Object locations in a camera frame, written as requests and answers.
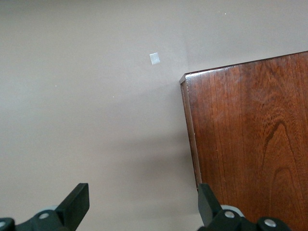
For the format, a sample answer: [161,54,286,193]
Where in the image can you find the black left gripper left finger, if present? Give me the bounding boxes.
[15,182,90,231]

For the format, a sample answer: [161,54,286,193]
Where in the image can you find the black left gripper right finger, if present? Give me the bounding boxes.
[197,182,259,231]

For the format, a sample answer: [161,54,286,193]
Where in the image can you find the dark brown wooden cabinet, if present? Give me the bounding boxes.
[179,51,308,231]

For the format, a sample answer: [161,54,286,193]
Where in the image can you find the small clear tape patch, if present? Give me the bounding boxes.
[149,52,161,65]

